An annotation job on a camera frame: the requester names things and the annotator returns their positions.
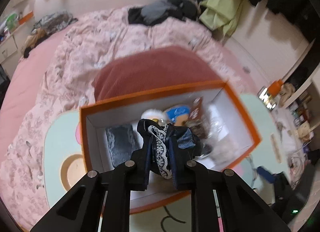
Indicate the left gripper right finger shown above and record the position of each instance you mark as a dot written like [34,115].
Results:
[222,201]

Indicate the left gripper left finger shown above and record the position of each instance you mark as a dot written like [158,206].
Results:
[100,201]

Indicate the black mesh square case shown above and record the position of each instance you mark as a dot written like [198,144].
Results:
[122,142]

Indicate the navy lace scrunchie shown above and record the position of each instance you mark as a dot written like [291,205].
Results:
[166,143]

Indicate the brown card box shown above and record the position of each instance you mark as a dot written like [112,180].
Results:
[196,111]

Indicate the brown bear plush blue cap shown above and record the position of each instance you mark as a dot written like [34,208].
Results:
[178,115]

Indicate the white fur pompom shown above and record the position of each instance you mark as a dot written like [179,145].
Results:
[154,115]

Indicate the mint cartoon lap table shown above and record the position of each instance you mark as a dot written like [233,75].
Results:
[63,158]

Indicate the orange storage box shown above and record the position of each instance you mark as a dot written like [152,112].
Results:
[225,129]

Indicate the pink floral duvet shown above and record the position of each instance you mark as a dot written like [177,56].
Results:
[59,77]

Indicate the orange bottle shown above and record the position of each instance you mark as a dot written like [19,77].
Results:
[275,88]

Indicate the dark red pillow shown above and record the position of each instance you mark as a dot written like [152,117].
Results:
[152,69]

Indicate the white desk drawers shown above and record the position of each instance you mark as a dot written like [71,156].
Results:
[11,47]

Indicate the grey patterned clothes pile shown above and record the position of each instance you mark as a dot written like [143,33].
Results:
[55,22]

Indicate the light green garment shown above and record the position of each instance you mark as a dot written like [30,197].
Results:
[221,15]

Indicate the dark clothes pile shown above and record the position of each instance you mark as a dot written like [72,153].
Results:
[159,11]

